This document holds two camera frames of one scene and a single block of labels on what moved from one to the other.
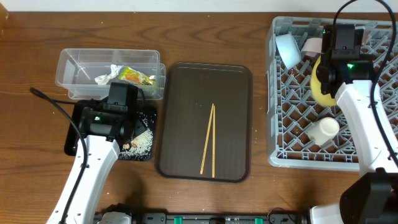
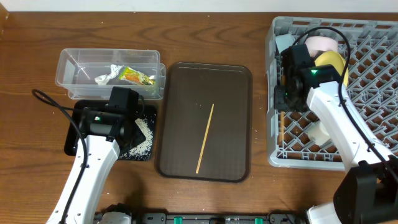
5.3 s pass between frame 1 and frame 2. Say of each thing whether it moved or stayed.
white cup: stayed
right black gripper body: moved
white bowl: stayed
